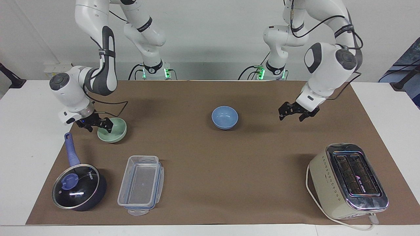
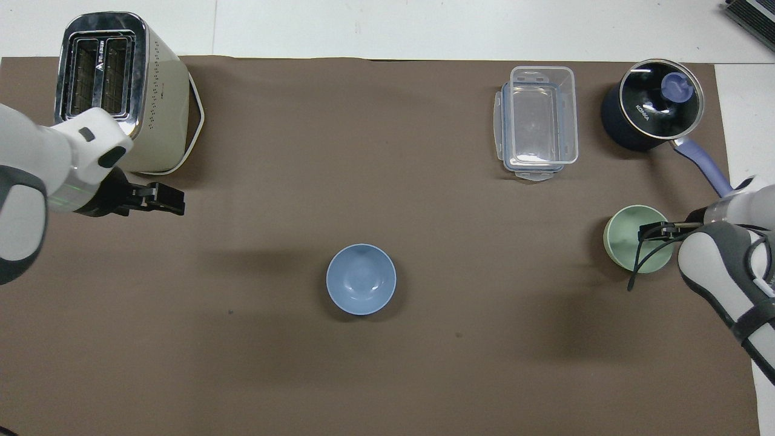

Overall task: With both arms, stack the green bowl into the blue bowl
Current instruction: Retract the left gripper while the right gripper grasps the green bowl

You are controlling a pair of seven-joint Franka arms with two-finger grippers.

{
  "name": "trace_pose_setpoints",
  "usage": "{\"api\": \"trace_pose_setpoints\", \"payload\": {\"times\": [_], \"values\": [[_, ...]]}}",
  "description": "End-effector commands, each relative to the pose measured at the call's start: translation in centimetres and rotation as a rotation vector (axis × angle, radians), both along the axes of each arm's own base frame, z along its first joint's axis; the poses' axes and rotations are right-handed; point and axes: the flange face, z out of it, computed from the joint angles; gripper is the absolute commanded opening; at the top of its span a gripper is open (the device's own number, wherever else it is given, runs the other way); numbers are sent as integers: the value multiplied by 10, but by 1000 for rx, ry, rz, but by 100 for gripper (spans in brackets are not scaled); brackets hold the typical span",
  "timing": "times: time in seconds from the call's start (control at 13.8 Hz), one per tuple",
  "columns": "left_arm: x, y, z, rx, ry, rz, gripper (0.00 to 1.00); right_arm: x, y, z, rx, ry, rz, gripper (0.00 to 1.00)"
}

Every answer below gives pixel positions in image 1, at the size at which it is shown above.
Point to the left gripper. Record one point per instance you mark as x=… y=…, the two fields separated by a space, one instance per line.
x=300 y=108

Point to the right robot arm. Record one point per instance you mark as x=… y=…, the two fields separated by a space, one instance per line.
x=108 y=68

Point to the black stand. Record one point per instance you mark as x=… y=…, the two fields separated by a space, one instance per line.
x=402 y=83
x=13 y=80

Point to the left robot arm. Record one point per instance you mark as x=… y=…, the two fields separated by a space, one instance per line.
x=325 y=65

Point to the green bowl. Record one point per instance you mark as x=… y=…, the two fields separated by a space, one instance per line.
x=116 y=132

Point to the glass lid with blue knob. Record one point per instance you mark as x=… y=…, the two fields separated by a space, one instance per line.
x=76 y=186

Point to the blue bowl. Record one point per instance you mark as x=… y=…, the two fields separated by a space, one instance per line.
x=224 y=118

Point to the clear plastic container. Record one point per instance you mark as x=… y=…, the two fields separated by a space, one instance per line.
x=140 y=185

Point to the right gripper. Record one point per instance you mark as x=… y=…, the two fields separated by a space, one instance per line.
x=86 y=121

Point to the cream and chrome toaster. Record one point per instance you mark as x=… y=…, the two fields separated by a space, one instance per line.
x=331 y=186

